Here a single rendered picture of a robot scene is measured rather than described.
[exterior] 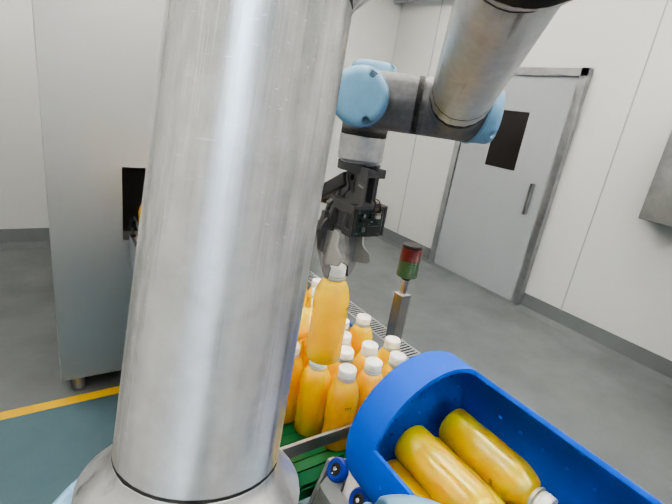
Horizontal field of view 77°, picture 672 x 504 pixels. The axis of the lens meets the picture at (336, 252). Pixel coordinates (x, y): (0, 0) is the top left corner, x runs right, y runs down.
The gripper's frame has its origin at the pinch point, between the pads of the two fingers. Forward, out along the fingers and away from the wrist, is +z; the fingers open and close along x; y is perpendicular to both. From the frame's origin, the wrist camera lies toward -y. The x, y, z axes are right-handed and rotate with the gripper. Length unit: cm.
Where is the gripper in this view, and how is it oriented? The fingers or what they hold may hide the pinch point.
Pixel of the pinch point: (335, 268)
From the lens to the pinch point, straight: 78.6
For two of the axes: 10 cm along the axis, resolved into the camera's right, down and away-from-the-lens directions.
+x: 8.3, -0.6, 5.5
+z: -1.4, 9.4, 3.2
